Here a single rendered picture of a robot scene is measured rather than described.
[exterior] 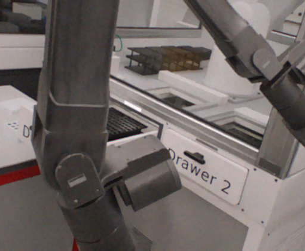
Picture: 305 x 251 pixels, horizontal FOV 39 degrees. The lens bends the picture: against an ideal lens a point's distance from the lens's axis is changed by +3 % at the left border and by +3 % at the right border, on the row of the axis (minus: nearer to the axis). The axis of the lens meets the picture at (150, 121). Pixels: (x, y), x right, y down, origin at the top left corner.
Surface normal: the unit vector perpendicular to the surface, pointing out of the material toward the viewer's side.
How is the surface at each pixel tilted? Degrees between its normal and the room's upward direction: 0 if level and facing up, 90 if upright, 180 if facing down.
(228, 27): 65
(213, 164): 90
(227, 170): 90
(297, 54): 69
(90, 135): 90
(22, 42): 90
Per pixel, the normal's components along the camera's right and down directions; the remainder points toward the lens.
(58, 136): 0.38, 0.40
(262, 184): -0.68, 0.15
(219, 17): 0.09, 0.03
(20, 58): 0.71, 0.38
